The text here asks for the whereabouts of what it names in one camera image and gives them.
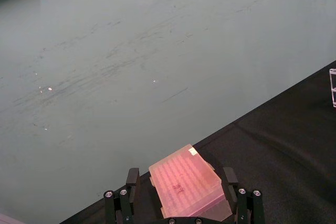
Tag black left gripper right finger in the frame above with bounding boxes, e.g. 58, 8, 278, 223
222, 166, 266, 224

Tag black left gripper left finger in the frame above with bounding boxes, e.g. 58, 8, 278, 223
103, 167, 140, 224

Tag black table cloth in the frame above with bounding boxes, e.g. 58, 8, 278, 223
59, 60, 336, 224

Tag pink translucent plastic case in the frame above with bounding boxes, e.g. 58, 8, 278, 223
148, 144, 233, 221

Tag pale pink object corner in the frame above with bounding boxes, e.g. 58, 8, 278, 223
0, 211, 26, 224

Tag clear acrylic rack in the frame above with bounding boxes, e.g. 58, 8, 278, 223
329, 68, 336, 108

